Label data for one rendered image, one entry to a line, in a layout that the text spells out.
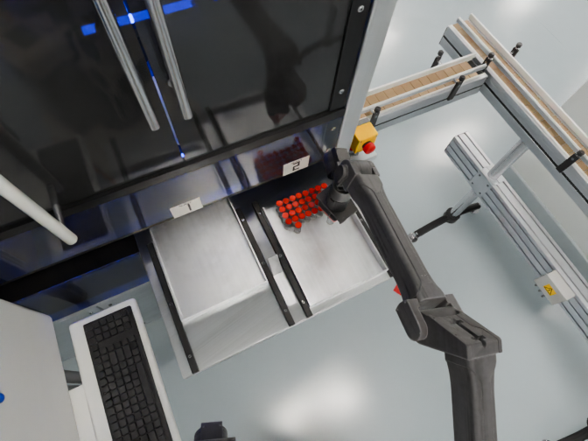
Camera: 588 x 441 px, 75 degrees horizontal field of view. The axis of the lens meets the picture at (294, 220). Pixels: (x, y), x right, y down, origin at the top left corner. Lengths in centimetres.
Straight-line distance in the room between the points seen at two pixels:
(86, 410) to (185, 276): 44
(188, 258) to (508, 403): 171
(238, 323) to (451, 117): 216
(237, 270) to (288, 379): 94
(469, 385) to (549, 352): 178
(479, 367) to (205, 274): 78
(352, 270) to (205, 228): 47
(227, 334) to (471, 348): 68
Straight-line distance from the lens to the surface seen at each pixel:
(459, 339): 66
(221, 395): 200
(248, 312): 113
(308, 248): 118
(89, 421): 129
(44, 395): 118
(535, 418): 236
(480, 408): 70
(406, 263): 75
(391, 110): 146
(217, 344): 113
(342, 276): 117
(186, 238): 122
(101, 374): 125
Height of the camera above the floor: 199
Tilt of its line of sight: 65 degrees down
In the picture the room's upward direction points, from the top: 8 degrees clockwise
